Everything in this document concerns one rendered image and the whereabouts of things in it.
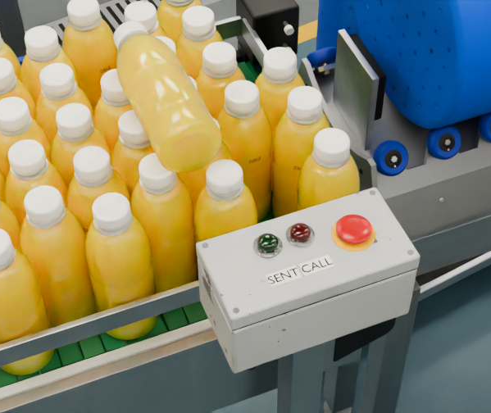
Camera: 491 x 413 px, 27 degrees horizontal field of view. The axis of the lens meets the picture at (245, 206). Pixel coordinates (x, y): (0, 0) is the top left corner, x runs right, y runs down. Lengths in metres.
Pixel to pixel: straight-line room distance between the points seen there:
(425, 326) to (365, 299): 1.28
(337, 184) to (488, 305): 1.28
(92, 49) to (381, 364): 0.75
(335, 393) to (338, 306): 1.05
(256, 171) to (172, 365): 0.25
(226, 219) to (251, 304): 0.15
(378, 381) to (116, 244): 0.81
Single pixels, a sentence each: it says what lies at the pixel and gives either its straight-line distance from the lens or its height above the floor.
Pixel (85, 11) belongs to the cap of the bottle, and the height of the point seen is 1.10.
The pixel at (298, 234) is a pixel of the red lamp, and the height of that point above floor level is 1.11.
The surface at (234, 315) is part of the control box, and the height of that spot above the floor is 1.10.
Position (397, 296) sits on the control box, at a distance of 1.06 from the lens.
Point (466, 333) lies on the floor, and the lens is 2.32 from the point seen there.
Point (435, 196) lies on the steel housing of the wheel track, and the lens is 1.36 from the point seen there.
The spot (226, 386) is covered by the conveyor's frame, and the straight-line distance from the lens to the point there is 1.30.
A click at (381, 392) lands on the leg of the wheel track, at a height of 0.34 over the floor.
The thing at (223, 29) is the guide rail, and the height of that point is 0.97.
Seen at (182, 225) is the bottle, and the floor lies 1.03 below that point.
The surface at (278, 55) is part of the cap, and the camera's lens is 1.21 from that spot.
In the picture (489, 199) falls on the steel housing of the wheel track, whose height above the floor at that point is 0.86.
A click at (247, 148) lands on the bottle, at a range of 1.19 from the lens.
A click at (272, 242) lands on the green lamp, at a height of 1.11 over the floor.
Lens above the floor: 1.90
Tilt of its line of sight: 50 degrees down
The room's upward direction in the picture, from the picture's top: 1 degrees counter-clockwise
